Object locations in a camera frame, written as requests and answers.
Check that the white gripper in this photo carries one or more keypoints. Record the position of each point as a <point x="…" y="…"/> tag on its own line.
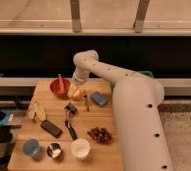
<point x="78" y="78"/>

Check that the orange apple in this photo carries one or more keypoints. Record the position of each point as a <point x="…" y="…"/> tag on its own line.
<point x="77" y="96"/>

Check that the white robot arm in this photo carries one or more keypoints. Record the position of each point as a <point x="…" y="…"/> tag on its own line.
<point x="135" y="101"/>

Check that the white paper cup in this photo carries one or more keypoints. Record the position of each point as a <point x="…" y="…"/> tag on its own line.
<point x="80" y="148"/>

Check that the small metal cup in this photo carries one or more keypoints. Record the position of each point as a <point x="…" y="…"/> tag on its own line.
<point x="54" y="150"/>

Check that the blue plastic cup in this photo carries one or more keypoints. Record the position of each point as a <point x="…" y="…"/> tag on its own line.
<point x="31" y="148"/>

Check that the red spoon in bowl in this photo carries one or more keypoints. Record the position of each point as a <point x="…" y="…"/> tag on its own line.
<point x="61" y="84"/>

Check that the red bowl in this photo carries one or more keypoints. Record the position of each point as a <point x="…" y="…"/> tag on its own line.
<point x="54" y="87"/>

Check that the black dish brush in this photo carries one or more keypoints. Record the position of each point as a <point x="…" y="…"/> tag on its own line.
<point x="70" y="111"/>

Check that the blue sponge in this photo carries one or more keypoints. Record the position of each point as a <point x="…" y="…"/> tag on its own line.
<point x="98" y="99"/>

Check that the yellow banana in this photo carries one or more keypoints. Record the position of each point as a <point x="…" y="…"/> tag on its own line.
<point x="36" y="111"/>

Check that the black rectangular block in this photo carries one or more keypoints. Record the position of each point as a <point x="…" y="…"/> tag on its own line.
<point x="51" y="128"/>

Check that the bunch of dark grapes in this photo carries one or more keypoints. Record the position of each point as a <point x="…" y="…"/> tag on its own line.
<point x="100" y="135"/>

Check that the green plastic tray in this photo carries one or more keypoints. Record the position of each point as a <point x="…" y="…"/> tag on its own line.
<point x="147" y="73"/>

